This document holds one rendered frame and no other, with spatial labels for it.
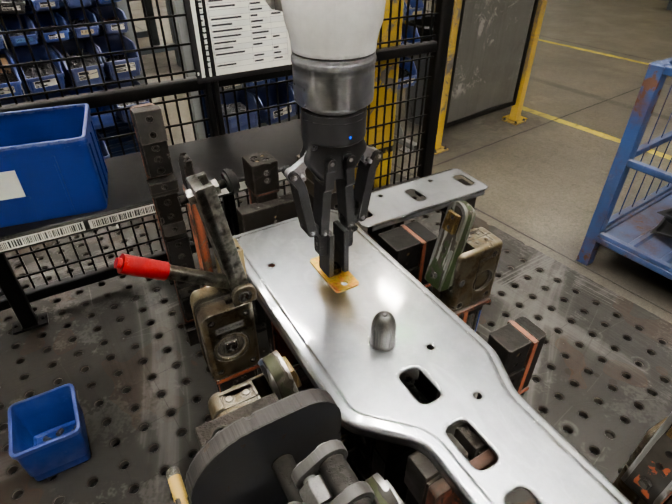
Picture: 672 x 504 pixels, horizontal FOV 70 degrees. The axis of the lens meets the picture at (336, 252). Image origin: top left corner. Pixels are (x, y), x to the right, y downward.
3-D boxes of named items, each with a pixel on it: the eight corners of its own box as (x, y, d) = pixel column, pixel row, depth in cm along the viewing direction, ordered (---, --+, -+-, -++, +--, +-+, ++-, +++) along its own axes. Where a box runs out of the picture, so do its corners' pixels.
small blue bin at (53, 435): (97, 461, 80) (80, 430, 75) (31, 490, 76) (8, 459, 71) (88, 412, 88) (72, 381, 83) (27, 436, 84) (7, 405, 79)
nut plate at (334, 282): (360, 285, 67) (360, 278, 66) (336, 294, 65) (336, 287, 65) (331, 253, 73) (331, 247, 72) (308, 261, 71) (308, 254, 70)
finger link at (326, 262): (334, 235, 63) (329, 236, 63) (333, 276, 67) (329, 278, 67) (323, 224, 65) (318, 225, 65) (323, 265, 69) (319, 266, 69)
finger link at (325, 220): (339, 159, 56) (328, 160, 56) (331, 239, 63) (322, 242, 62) (322, 146, 59) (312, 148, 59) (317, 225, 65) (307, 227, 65)
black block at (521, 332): (519, 458, 81) (569, 336, 64) (471, 489, 77) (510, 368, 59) (485, 422, 87) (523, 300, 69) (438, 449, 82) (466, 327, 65)
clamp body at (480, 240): (482, 392, 92) (525, 243, 71) (433, 419, 87) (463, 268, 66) (450, 360, 98) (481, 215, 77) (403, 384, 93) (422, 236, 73)
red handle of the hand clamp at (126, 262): (252, 287, 60) (123, 264, 50) (245, 301, 61) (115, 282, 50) (240, 268, 63) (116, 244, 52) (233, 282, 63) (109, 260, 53)
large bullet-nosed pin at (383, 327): (398, 353, 62) (403, 316, 58) (378, 362, 61) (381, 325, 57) (385, 337, 64) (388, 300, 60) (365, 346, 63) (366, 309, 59)
